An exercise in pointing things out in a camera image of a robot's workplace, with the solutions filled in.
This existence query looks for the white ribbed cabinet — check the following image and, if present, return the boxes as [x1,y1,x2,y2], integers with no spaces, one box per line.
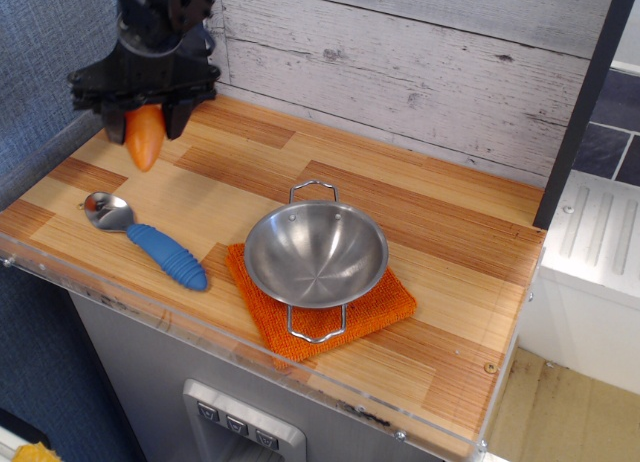
[519,171,639,393]

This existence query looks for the clear acrylic table edge guard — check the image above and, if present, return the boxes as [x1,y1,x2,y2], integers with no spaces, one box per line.
[1,232,542,461]

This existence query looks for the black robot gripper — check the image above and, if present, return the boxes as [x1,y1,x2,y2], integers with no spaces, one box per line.
[68,0,221,144]

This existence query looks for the grey control panel with buttons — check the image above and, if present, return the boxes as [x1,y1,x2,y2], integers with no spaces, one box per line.
[183,379,307,461]

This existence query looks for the orange woven cloth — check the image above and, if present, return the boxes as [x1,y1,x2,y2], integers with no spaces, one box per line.
[225,243,418,370]

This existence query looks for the blue handled metal spoon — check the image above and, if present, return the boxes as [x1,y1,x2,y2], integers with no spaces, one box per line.
[83,192,208,291]

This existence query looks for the steel bowl with handles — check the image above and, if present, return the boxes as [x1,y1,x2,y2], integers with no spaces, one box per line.
[243,179,391,345]

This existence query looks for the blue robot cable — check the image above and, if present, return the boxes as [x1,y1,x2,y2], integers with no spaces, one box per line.
[197,21,217,66]

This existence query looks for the dark vertical post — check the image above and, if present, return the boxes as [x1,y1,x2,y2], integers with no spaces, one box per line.
[533,0,635,230]

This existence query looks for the yellow object at corner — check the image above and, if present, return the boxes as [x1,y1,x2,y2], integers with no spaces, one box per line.
[11,443,62,462]

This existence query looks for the orange toy carrot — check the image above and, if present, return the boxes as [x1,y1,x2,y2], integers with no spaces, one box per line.
[124,105,166,172]

